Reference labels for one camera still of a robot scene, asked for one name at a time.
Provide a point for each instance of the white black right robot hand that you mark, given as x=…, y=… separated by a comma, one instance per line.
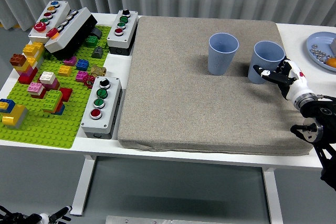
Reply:
x=298, y=87

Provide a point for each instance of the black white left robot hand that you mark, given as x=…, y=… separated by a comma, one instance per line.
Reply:
x=61, y=212

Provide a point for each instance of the blue ribbed plastic cup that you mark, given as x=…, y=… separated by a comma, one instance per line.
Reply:
x=265, y=58
x=219, y=61

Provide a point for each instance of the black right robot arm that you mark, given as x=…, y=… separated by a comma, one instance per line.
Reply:
x=319, y=111

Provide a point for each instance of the white table leg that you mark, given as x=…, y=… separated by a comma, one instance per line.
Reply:
x=82, y=184
x=273, y=197

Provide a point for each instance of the small orange fruit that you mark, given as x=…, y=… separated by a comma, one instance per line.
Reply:
x=332, y=62

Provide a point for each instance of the blue plate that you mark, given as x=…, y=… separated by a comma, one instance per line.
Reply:
x=323, y=39

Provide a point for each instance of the green studded building baseplate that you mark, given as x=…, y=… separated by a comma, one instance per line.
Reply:
x=52, y=129

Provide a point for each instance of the grey building brick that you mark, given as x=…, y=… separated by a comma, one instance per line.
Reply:
x=21, y=121

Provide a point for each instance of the blue building brick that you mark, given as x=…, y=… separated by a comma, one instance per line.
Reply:
x=82, y=65
x=61, y=110
x=9, y=103

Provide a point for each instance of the large yellow building brick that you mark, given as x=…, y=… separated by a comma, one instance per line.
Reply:
x=13, y=115

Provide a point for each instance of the grey-brown fabric mat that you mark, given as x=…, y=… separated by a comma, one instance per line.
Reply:
x=183, y=90

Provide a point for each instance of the green building brick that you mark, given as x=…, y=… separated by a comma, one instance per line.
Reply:
x=91, y=41
x=52, y=98

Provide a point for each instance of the grey four-button control box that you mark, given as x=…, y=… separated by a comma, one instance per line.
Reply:
x=110, y=106
x=130, y=28

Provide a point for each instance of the red building brick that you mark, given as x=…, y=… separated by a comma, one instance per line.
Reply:
x=66, y=94
x=26, y=79
x=40, y=95

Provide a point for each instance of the magenta building brick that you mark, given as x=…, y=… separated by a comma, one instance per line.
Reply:
x=53, y=85
x=27, y=72
x=82, y=76
x=70, y=61

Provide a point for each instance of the pink building brick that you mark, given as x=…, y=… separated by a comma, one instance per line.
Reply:
x=35, y=87

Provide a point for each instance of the white building brick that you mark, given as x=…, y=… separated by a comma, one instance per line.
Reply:
x=47, y=76
x=40, y=60

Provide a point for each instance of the brown building brick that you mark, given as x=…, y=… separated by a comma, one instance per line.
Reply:
x=17, y=60

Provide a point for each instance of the dark grey sloped brick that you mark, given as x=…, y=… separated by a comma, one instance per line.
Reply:
x=97, y=53

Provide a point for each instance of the grey control box black base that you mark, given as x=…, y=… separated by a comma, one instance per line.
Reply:
x=71, y=31

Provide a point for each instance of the black curved building piece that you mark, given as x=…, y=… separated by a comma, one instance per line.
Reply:
x=96, y=33

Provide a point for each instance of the white five-button control box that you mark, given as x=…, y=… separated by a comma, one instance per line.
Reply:
x=59, y=11

